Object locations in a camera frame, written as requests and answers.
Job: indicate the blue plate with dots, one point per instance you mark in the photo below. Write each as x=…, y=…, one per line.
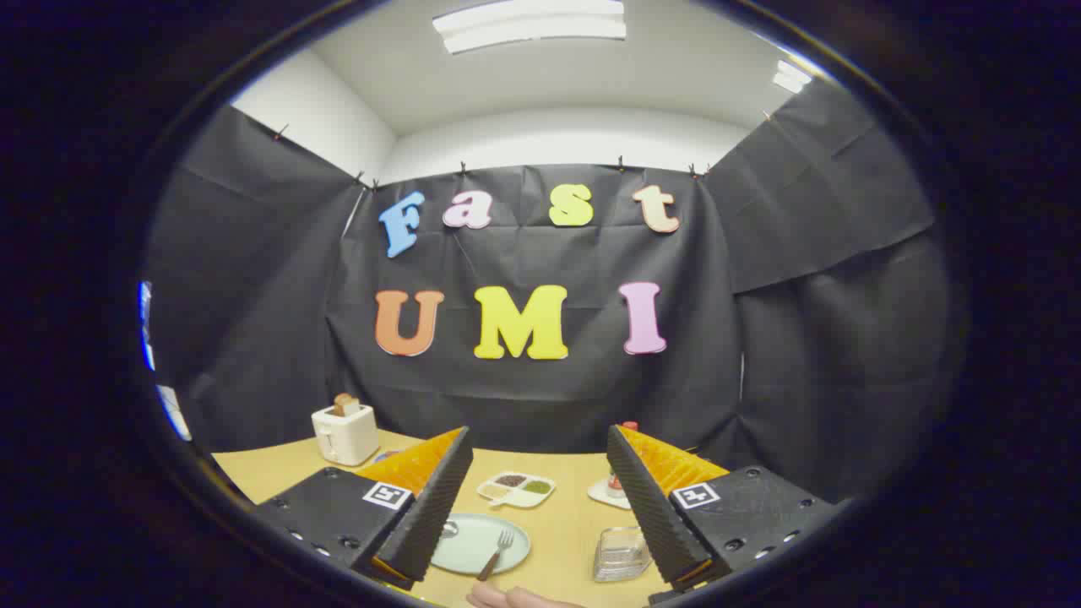
x=387, y=457

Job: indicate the white toaster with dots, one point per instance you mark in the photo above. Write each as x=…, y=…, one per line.
x=346, y=435

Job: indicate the light green plate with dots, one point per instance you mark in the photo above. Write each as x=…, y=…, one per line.
x=469, y=545

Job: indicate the small ceiling light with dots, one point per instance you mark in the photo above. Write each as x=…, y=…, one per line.
x=791, y=76

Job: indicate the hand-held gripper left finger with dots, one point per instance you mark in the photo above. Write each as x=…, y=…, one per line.
x=431, y=515

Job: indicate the long ceiling light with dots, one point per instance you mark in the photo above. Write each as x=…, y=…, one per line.
x=532, y=24

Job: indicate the dark brown beans pile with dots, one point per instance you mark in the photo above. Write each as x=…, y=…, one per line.
x=510, y=480

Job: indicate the toasted bread slice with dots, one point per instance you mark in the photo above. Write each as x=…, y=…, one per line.
x=345, y=404

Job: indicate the pale yellow beans pile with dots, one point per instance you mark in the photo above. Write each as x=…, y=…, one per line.
x=494, y=491

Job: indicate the white divided tray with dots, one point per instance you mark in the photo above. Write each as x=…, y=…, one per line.
x=517, y=498

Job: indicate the white square coaster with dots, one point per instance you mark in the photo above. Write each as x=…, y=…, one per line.
x=604, y=494

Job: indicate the black backdrop cloth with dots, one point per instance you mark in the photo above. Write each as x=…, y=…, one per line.
x=524, y=405

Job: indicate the green beans pile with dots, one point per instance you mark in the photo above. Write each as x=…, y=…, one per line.
x=537, y=486

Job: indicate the red capped water bottle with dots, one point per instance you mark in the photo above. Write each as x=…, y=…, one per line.
x=616, y=483

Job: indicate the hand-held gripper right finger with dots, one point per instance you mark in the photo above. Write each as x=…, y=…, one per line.
x=650, y=507

